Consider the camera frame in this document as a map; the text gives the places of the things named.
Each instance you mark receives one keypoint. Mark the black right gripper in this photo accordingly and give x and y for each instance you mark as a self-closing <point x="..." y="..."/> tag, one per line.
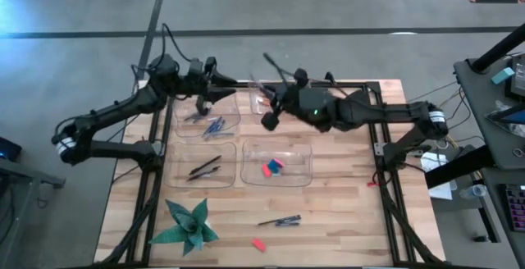
<point x="291" y="97"/>

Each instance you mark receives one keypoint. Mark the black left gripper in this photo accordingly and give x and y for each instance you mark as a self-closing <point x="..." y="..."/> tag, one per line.
<point x="197" y="76"/>

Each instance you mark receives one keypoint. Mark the dark blue pen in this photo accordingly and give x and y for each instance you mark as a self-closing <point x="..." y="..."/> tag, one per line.
<point x="218" y="124"/>
<point x="210" y="128"/>
<point x="289" y="224"/>

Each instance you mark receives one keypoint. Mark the light pink eraser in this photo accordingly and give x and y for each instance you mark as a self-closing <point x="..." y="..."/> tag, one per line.
<point x="280" y="162"/>

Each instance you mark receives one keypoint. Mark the salmon pink eraser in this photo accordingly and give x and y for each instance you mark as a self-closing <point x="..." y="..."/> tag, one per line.
<point x="266" y="171"/>

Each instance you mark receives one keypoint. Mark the clear plastic bin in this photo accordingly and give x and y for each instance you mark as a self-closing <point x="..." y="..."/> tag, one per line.
<point x="180" y="179"/>
<point x="295" y="174"/>
<point x="229" y="113"/>
<point x="254" y="105"/>

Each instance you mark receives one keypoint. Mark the black pen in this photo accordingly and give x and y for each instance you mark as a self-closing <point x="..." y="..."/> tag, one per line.
<point x="204" y="173"/>
<point x="283" y="220"/>
<point x="205" y="165"/>

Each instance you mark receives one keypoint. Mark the orange eraser with oval print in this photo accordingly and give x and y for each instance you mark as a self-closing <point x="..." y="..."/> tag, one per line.
<point x="258" y="244"/>

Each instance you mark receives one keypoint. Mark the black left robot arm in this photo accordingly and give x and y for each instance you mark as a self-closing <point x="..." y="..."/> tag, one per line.
<point x="110" y="111"/>

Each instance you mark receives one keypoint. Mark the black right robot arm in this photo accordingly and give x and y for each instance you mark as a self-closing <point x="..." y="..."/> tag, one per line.
<point x="369" y="113"/>

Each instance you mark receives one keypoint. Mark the green artificial succulent plant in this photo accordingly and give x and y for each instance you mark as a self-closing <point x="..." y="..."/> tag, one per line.
<point x="188" y="228"/>

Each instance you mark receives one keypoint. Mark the white paper sheet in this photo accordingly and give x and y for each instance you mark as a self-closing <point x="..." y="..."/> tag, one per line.
<point x="435" y="164"/>

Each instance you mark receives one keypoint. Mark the black diagonal beam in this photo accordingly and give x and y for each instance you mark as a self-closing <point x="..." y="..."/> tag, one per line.
<point x="459" y="166"/>

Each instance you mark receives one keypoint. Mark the black side desk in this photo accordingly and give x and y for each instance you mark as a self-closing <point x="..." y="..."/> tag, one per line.
<point x="480" y="97"/>

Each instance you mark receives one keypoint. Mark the grey metal furniture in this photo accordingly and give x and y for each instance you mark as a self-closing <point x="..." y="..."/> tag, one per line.
<point x="24" y="174"/>

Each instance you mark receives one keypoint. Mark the black device with blue light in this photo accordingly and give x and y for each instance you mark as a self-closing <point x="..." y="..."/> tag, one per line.
<point x="10" y="150"/>

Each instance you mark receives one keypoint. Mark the clear plastic bottle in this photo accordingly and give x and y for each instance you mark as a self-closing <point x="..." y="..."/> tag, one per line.
<point x="473" y="191"/>

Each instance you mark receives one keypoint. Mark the black diagonal pole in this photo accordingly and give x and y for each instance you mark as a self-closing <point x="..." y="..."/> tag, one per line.
<point x="498" y="49"/>

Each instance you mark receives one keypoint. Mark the teal box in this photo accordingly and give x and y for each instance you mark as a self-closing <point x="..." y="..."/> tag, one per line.
<point x="503" y="75"/>

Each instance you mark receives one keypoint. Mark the tablet with blue screen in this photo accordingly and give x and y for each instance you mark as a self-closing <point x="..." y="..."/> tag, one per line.
<point x="514" y="116"/>

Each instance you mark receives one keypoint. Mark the black screen device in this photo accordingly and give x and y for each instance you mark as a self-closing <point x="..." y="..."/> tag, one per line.
<point x="519" y="76"/>

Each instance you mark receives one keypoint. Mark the keyboard with coloured keys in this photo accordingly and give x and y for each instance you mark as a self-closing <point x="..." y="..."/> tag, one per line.
<point x="516" y="207"/>

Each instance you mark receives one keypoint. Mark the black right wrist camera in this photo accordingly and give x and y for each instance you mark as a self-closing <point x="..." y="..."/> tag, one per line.
<point x="270" y="120"/>

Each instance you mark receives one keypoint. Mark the black frame clamp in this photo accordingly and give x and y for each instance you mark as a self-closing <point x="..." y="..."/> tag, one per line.
<point x="329" y="77"/>

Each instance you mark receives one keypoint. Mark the black metal rig frame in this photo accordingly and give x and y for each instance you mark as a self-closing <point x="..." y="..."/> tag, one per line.
<point x="361" y="84"/>

